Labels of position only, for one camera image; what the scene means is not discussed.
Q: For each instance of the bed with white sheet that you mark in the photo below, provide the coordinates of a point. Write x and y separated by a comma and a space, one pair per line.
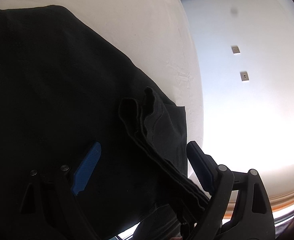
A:
137, 22

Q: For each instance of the black pants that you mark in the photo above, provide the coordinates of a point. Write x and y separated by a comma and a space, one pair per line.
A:
62, 92

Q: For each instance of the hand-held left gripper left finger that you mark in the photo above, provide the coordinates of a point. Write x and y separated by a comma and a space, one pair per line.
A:
87, 166

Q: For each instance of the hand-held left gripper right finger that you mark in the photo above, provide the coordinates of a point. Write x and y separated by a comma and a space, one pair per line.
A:
199, 162

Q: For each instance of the wall socket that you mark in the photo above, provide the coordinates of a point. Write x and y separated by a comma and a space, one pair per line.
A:
235, 49
244, 76

